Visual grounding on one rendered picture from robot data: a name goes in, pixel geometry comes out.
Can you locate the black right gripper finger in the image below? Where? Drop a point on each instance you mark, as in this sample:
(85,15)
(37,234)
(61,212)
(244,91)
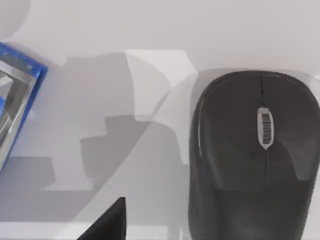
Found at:
(112,222)

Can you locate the black computer mouse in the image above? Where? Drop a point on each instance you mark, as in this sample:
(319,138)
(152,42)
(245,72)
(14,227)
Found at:
(245,175)

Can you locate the blue and silver box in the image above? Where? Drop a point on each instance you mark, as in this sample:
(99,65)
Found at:
(17,100)

